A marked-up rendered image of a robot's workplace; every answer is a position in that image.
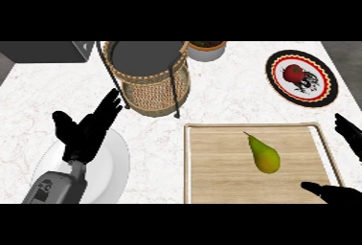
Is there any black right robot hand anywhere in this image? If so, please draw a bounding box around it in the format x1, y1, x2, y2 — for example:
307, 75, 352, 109
301, 112, 362, 205

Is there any pale wooden tray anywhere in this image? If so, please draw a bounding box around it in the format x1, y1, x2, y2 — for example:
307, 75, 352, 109
182, 122, 346, 205

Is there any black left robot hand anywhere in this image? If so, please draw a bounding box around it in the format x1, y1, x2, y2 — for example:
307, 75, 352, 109
51, 88, 125, 166

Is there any green yellow pear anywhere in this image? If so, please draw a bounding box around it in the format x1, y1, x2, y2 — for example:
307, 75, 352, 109
243, 131, 281, 175

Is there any wicker tiered basket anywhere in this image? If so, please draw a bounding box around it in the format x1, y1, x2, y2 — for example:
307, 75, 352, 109
97, 40, 193, 120

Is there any white round plate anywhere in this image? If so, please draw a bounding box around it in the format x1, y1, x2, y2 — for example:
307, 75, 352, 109
30, 127, 132, 205

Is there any black red patterned plate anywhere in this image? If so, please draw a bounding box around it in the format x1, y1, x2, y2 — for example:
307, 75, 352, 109
265, 49, 342, 108

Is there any dark grey appliance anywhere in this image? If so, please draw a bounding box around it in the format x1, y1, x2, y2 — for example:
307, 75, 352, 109
0, 40, 98, 64

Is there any red tomato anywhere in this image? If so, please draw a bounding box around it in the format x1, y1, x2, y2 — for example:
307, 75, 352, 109
281, 64, 307, 84

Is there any white potted plant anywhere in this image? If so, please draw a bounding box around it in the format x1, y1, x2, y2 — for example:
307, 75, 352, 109
187, 40, 228, 63

